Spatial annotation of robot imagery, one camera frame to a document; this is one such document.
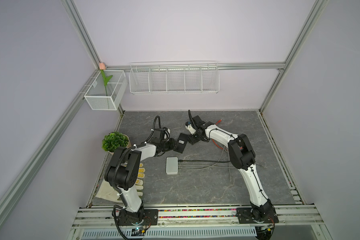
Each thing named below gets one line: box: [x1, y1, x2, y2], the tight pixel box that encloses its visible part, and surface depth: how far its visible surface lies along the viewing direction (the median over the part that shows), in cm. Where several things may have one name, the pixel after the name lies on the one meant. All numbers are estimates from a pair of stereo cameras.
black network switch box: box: [173, 133, 189, 154], surface depth 101 cm
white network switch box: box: [166, 157, 179, 175], surface depth 93 cm
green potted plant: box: [101, 131, 130, 154], surface depth 88 cm
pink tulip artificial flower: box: [99, 62, 113, 96], surface depth 92 cm
